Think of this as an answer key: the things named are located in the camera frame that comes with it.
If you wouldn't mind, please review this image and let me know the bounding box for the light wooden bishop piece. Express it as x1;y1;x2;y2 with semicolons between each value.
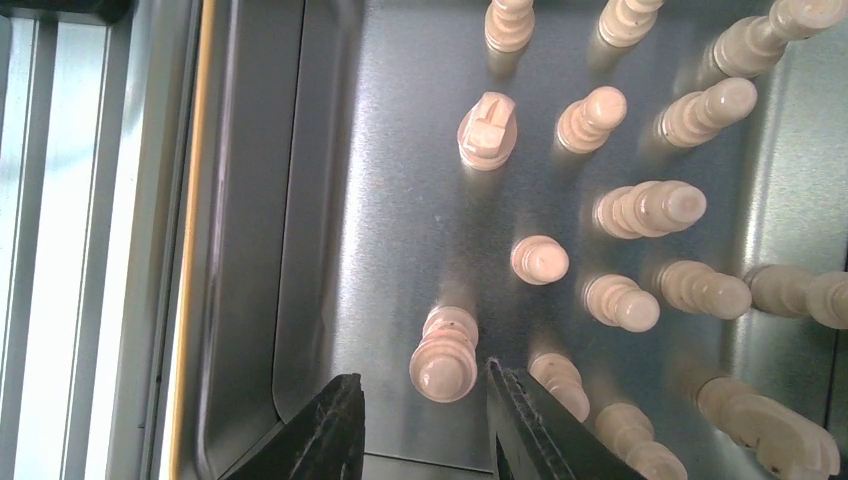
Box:
593;180;707;240

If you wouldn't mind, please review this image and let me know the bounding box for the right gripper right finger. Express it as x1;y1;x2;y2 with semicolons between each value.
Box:
485;358;642;480

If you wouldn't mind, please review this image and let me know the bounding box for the light wooden chess piece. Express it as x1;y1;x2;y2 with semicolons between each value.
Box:
409;306;479;403

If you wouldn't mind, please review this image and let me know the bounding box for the light wooden rook piece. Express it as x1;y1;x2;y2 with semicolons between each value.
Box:
457;91;517;171

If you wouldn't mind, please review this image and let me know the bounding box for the gold tin with pieces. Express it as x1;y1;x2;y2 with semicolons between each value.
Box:
166;1;847;479

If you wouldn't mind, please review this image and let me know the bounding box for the light wooden pawn piece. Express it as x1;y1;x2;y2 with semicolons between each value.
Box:
584;274;661;333
556;86;628;155
484;0;535;53
510;235;570;285

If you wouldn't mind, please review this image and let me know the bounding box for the aluminium front rail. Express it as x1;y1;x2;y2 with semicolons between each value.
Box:
1;1;200;479

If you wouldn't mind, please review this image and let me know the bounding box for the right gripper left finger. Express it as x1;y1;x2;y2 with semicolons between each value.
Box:
228;373;365;479

